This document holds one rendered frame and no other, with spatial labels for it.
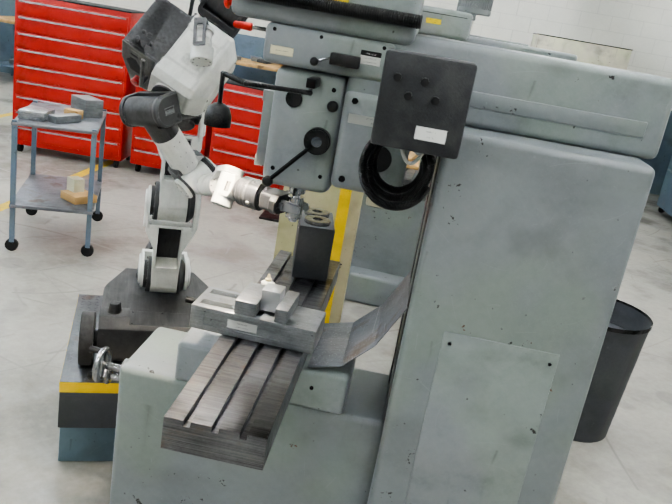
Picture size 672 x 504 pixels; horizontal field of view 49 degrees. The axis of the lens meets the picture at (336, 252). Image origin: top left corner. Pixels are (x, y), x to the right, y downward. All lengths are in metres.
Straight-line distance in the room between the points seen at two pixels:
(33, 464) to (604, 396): 2.52
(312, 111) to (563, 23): 9.33
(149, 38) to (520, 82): 1.12
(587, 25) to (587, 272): 9.40
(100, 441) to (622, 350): 2.32
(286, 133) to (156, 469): 1.10
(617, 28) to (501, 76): 9.40
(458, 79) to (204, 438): 0.95
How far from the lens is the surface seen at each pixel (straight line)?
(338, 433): 2.18
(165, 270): 2.90
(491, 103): 1.91
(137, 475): 2.43
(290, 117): 1.96
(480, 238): 1.85
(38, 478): 3.01
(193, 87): 2.32
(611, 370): 3.70
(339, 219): 3.88
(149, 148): 7.20
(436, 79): 1.64
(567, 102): 1.93
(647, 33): 11.38
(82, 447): 3.05
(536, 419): 2.06
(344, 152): 1.93
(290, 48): 1.92
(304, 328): 1.97
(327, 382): 2.09
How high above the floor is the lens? 1.79
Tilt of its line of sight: 18 degrees down
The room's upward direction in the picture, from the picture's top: 10 degrees clockwise
